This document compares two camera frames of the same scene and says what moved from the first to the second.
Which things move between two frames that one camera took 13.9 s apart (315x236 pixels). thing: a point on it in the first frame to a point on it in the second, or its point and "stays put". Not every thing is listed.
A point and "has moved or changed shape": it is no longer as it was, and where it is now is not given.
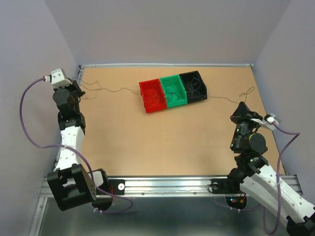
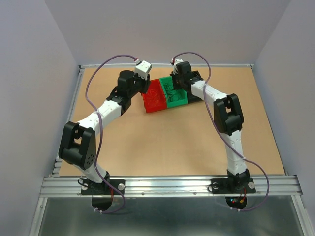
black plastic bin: [196, 89] stays put
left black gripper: [76, 88] to [145, 83]
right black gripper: [242, 113] to [176, 87]
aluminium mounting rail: [166, 186] stays put
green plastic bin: [175, 93] stays put
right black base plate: [226, 186] stays put
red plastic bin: [152, 95] stays put
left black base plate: [115, 186] stays put
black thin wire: [174, 95] has moved or changed shape
